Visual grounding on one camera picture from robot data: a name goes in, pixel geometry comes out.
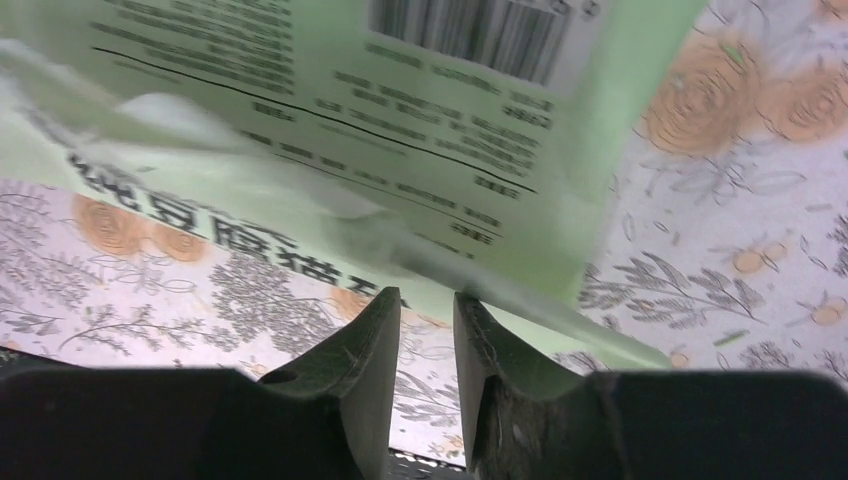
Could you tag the floral patterned mat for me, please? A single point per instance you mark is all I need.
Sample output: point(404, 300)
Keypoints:
point(724, 244)

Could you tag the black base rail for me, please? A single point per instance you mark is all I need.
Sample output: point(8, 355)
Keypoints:
point(408, 466)

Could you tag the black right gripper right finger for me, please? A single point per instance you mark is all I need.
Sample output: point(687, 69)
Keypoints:
point(523, 415)

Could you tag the green cat litter bag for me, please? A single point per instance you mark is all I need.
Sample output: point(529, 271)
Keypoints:
point(467, 144)

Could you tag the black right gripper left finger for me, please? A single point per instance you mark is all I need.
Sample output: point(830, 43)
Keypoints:
point(338, 397)

